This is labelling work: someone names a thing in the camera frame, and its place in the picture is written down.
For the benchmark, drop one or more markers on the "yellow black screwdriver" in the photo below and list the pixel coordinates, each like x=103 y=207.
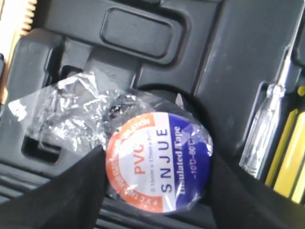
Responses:
x=286 y=174

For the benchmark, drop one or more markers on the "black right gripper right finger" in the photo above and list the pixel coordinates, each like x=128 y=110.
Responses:
x=239 y=201

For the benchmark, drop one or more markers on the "PVC insulating tape roll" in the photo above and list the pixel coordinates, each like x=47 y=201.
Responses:
x=157 y=155

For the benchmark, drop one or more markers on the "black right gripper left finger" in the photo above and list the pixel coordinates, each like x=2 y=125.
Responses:
x=71 y=200

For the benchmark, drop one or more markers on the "clear handle test screwdriver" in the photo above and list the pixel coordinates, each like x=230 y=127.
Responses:
x=265 y=123

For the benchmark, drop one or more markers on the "black plastic tool case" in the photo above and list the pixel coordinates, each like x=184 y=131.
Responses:
x=213 y=58

